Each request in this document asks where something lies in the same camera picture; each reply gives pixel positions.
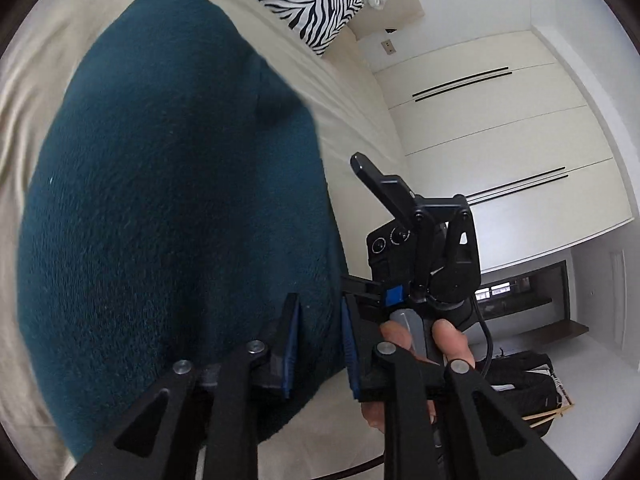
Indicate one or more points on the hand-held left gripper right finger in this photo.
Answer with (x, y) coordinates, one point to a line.
(350, 355)

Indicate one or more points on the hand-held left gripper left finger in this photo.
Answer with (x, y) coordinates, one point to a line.
(291, 350)

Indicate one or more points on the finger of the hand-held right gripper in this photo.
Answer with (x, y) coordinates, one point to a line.
(395, 296)
(385, 190)

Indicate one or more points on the dark teal towel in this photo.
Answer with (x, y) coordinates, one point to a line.
(175, 210)

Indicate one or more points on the person's right hand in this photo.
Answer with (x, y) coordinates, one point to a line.
(450, 340)

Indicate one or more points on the bed with beige sheet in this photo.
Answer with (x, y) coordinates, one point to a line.
(350, 110)

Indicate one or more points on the white built-in wardrobe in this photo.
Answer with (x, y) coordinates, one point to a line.
(500, 135)

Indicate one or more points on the dark wooden shelf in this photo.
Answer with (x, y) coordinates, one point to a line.
(567, 331)

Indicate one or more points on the black bag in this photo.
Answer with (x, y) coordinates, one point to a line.
(525, 380)

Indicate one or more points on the wooden sticks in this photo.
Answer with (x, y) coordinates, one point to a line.
(550, 414)

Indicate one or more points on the dark wall niche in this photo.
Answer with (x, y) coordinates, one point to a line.
(530, 290)

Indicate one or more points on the beige wall socket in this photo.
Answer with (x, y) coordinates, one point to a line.
(389, 47)

